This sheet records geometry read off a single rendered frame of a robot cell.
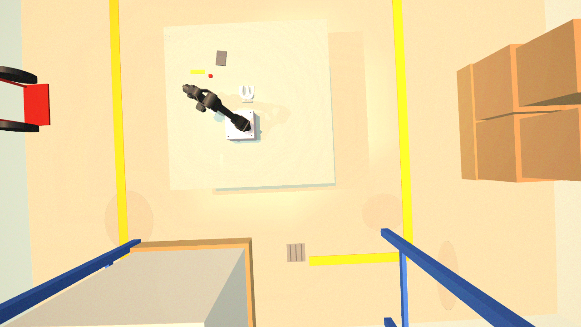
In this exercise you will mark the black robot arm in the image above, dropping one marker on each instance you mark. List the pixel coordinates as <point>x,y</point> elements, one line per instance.
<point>211,100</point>

